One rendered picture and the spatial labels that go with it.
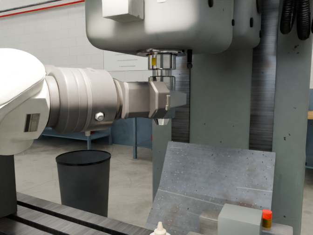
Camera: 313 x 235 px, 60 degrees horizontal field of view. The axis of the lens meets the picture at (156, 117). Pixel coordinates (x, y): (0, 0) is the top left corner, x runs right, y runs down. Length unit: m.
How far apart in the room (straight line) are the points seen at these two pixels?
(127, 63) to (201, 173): 4.85
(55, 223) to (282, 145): 0.62
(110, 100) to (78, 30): 6.12
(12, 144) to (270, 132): 0.63
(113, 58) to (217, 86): 5.03
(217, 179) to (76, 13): 6.02
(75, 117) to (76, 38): 6.15
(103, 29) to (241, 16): 0.25
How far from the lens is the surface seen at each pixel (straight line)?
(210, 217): 0.51
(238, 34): 0.54
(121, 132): 5.73
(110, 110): 0.37
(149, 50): 0.43
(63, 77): 0.35
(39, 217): 0.81
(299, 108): 0.79
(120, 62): 5.68
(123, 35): 0.41
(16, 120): 0.35
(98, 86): 0.36
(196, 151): 0.84
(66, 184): 2.41
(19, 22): 7.98
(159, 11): 0.38
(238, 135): 0.81
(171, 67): 0.45
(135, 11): 0.37
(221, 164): 0.81
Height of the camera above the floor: 1.25
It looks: 7 degrees down
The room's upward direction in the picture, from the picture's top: straight up
